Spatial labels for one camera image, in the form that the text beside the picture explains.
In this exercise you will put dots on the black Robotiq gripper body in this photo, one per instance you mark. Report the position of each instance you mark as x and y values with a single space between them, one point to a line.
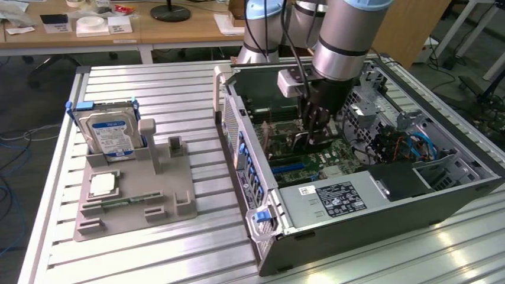
329 94

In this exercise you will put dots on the black graphics card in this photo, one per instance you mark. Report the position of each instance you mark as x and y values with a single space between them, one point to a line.
285 142

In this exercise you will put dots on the CPU socket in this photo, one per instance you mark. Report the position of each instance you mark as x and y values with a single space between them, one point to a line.
285 127

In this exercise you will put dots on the black RAM slot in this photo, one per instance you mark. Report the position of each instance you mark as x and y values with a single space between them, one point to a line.
276 119
276 111

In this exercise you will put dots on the green motherboard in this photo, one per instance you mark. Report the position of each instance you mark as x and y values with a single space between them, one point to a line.
342 154

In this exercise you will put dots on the metal disk bay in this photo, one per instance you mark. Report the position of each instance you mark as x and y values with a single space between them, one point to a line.
370 115

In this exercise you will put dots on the silver chipset heatsink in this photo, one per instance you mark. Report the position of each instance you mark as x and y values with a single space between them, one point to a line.
333 171

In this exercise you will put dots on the blue expansion slot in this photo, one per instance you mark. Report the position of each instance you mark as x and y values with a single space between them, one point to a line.
288 169

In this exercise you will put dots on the grey power supply unit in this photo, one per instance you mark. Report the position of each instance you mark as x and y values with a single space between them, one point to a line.
308 207

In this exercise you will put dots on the wooden cabinet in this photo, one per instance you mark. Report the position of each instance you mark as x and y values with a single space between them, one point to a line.
414 29

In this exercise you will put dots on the blue case latch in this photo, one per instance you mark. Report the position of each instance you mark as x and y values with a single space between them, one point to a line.
260 218

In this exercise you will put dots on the white booklet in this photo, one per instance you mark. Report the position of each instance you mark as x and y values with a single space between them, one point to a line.
228 25

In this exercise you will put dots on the open grey PC case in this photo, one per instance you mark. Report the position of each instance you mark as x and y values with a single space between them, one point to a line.
354 230

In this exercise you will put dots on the brown cardboard box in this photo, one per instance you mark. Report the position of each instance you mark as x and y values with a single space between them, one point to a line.
237 9

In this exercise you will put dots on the black metal stand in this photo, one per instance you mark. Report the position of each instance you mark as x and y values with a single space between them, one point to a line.
489 97

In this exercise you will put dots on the wooden desk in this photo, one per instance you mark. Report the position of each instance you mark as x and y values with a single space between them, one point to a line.
177 32

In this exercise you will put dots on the black round lamp base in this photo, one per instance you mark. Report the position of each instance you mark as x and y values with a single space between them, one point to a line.
170 13

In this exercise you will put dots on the hard disk with blue caddy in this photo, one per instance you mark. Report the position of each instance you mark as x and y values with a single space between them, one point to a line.
110 136

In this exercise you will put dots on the grey printed parts rack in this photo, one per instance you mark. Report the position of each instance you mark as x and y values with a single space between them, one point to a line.
133 219

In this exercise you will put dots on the green RAM stick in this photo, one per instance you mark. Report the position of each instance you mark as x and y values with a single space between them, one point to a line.
118 202

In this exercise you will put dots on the plain white box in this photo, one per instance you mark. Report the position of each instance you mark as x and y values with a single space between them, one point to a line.
118 25

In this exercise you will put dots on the silver CPU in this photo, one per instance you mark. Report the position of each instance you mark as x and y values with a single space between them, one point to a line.
101 185

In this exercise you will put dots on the red small item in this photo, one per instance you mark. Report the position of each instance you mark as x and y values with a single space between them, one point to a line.
122 9

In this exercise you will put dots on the white round container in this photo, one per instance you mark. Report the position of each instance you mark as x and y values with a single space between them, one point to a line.
92 26

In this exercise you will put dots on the black office chair base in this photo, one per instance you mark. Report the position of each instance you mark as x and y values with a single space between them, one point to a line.
50 62

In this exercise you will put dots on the white tape roll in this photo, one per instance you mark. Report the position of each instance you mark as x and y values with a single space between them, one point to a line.
74 3

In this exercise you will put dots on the white box with black top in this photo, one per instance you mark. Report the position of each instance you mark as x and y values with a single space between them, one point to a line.
56 23

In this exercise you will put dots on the white paper card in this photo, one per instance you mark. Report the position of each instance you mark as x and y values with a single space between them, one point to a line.
18 30

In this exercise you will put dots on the clear plastic bag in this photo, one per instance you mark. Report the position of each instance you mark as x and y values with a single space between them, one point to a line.
16 13

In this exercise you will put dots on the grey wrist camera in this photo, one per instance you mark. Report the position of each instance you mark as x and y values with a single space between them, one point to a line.
289 84

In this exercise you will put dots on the white table frame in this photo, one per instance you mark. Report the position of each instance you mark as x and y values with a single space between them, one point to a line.
453 32

